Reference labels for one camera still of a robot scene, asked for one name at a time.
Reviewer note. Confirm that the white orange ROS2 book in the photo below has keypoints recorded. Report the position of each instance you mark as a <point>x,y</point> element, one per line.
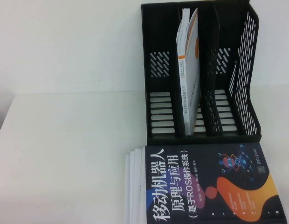
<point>188,70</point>

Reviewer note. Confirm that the dark robot book orange blob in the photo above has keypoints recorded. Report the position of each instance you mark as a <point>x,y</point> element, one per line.
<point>205,186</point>

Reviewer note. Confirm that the black perforated plastic book stand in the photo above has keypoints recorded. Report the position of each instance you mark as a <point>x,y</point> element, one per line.
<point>228,30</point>

